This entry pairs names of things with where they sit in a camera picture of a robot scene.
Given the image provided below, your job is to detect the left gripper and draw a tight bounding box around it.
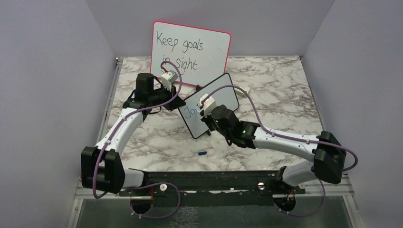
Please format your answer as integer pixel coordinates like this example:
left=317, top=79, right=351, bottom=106
left=149, top=83, right=186, bottom=111

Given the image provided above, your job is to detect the black framed small whiteboard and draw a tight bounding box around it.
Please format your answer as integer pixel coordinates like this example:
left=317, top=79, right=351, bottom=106
left=179, top=73, right=239, bottom=139

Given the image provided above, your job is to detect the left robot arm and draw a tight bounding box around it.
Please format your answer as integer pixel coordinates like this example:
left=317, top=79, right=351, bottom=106
left=81, top=70, right=185, bottom=195

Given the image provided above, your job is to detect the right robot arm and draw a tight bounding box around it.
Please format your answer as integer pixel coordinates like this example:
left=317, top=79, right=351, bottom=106
left=200, top=105, right=346, bottom=193

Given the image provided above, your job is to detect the pink framed whiteboard with writing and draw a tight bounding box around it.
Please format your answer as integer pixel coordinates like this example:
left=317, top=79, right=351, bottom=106
left=150, top=21, right=231, bottom=86

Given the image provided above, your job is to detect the white eraser box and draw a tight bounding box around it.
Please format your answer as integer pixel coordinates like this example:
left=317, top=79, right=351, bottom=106
left=233, top=81, right=250, bottom=97

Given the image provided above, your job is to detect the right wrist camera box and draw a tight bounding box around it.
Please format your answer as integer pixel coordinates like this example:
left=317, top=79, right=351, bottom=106
left=197, top=93, right=217, bottom=117

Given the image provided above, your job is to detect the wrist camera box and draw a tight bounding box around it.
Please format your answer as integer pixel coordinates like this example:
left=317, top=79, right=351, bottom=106
left=197, top=93, right=217, bottom=117
left=160, top=70, right=179, bottom=92

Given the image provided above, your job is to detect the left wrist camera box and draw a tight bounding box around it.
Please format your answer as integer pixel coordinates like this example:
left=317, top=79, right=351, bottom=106
left=160, top=70, right=179, bottom=92

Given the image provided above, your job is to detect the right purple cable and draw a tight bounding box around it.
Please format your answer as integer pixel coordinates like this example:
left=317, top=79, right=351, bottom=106
left=201, top=85, right=359, bottom=218

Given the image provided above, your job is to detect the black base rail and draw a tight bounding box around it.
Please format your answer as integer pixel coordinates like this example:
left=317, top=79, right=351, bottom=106
left=119, top=171, right=305, bottom=207

